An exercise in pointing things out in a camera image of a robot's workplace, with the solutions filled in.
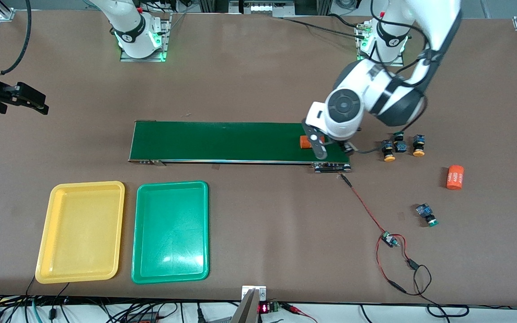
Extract red and black wire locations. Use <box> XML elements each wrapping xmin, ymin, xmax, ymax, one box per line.
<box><xmin>339</xmin><ymin>173</ymin><xmax>432</xmax><ymax>297</ymax></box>

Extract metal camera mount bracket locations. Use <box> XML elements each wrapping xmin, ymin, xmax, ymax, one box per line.
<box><xmin>232</xmin><ymin>285</ymin><xmax>267</xmax><ymax>323</ymax></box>

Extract yellow plastic tray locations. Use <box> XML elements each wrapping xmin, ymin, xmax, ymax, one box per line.
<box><xmin>35</xmin><ymin>181</ymin><xmax>125</xmax><ymax>284</ymax></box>

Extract red clip test leads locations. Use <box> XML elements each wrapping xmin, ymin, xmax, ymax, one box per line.
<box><xmin>281</xmin><ymin>303</ymin><xmax>318</xmax><ymax>323</ymax></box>

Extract metal frame with light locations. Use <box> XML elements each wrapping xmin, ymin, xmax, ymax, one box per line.
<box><xmin>198</xmin><ymin>0</ymin><xmax>331</xmax><ymax>18</ymax></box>

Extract orange cylinder battery cell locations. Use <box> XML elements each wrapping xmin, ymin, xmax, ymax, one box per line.
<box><xmin>446</xmin><ymin>165</ymin><xmax>464</xmax><ymax>191</ymax></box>
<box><xmin>299</xmin><ymin>135</ymin><xmax>331</xmax><ymax>149</ymax></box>

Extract green conveyor belt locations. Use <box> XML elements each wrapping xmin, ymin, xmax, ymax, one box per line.
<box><xmin>128</xmin><ymin>120</ymin><xmax>352</xmax><ymax>174</ymax></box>

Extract black cable on table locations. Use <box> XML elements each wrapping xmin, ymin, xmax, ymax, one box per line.
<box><xmin>280</xmin><ymin>17</ymin><xmax>369</xmax><ymax>41</ymax></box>

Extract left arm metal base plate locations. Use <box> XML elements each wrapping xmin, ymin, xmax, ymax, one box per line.
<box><xmin>356</xmin><ymin>20</ymin><xmax>405</xmax><ymax>67</ymax></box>

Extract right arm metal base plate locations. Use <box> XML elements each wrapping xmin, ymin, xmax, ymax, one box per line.
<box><xmin>119</xmin><ymin>13</ymin><xmax>171</xmax><ymax>62</ymax></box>

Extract orange and black device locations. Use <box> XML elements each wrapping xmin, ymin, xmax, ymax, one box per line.
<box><xmin>126</xmin><ymin>311</ymin><xmax>162</xmax><ymax>323</ymax></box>

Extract black cable bundle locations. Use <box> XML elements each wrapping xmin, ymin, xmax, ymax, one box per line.
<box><xmin>0</xmin><ymin>274</ymin><xmax>241</xmax><ymax>323</ymax></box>

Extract black looped power cable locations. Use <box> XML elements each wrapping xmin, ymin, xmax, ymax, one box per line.
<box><xmin>389</xmin><ymin>258</ymin><xmax>470</xmax><ymax>318</ymax></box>

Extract green plastic tray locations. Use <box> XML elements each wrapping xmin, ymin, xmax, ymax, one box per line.
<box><xmin>131</xmin><ymin>180</ymin><xmax>209</xmax><ymax>284</ymax></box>

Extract small speed controller module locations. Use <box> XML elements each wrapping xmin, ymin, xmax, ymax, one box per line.
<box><xmin>381</xmin><ymin>231</ymin><xmax>401</xmax><ymax>249</ymax></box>

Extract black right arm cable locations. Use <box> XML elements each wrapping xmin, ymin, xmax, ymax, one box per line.
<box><xmin>0</xmin><ymin>0</ymin><xmax>32</xmax><ymax>74</ymax></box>

